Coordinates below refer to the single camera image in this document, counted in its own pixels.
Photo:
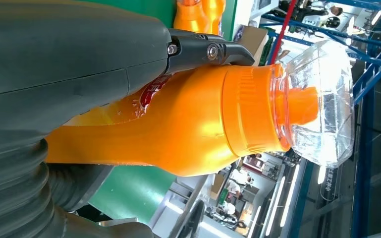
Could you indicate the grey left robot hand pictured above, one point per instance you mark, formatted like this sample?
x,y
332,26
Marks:
x,y
62,49

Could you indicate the orange detergent bottle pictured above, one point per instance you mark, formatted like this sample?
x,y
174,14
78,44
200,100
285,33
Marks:
x,y
188,19
215,16
193,121

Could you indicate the white desk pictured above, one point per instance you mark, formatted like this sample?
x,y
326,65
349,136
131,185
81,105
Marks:
x,y
242,13

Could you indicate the brown cardboard box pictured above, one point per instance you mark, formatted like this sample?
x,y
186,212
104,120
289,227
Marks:
x,y
252,41

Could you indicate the red pole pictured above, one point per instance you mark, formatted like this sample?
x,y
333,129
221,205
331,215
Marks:
x,y
283,29

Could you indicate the blue metal rack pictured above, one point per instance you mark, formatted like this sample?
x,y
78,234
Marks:
x,y
362,164

